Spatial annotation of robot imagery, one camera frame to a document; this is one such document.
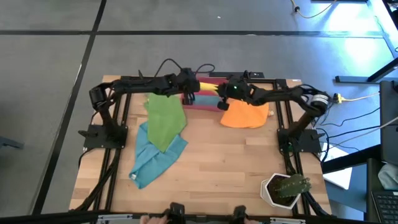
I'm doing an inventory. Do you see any black monitor back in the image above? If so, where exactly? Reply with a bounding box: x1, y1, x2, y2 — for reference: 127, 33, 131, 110
379, 80, 398, 166

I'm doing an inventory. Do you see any black controller handle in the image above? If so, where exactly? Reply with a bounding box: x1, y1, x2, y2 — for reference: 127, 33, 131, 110
233, 205, 249, 224
164, 202, 187, 224

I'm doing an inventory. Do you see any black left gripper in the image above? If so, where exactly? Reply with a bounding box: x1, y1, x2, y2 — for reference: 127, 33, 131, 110
169, 68, 201, 105

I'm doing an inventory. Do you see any yellow plug with white cable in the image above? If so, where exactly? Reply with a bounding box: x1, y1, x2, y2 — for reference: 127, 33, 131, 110
334, 92, 380, 104

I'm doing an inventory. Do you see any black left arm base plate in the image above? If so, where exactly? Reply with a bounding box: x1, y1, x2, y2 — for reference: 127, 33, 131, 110
78, 124, 128, 149

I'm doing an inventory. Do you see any red plastic basket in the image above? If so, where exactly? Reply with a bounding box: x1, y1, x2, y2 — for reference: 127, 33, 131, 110
180, 76, 229, 112

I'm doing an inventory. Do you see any green cactus plant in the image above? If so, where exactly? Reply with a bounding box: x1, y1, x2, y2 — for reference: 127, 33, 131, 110
275, 174, 312, 200

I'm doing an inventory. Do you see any green microfiber towel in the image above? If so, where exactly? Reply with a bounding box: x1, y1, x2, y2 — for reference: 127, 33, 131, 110
143, 92, 188, 153

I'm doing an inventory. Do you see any white paper sheet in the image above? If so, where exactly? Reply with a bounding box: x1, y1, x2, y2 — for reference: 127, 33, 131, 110
320, 142, 354, 190

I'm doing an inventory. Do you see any blue microfiber towel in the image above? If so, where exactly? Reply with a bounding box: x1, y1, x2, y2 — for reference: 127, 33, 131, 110
129, 121, 189, 190
194, 95, 222, 106

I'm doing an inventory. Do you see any grey cloth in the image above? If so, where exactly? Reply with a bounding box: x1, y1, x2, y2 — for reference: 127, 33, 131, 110
377, 163, 398, 190

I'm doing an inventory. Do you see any grey furniture foot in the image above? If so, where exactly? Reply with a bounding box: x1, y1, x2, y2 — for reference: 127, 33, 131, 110
0, 136, 25, 150

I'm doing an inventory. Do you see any yellow floor cable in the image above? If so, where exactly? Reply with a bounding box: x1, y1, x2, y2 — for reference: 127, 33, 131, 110
290, 0, 338, 19

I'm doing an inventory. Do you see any white hexagonal plant pot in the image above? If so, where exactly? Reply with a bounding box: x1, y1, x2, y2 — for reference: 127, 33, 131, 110
259, 173, 303, 210

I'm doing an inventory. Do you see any orange microfiber towel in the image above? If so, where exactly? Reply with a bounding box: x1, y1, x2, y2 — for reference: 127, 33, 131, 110
220, 98, 270, 129

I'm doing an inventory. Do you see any black laptop keyboard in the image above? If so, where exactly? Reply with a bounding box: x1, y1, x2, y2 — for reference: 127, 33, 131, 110
371, 190, 398, 224

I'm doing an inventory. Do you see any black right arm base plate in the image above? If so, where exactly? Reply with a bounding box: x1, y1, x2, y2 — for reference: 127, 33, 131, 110
277, 127, 323, 154

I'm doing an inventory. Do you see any black aluminium table frame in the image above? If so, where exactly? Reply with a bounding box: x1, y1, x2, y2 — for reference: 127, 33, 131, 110
74, 70, 332, 218

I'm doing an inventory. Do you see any black bar with clamp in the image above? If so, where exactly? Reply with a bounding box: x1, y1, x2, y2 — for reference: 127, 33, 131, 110
210, 70, 265, 79

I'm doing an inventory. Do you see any yellow microfiber towel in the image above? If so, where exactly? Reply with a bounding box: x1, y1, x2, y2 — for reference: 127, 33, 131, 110
198, 82, 220, 93

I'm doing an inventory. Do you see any black desk leg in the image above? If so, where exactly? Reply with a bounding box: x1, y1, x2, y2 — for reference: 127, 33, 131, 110
335, 57, 398, 84

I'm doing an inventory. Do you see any black camera rig beam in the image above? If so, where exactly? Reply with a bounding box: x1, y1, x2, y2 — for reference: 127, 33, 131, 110
0, 210, 398, 224

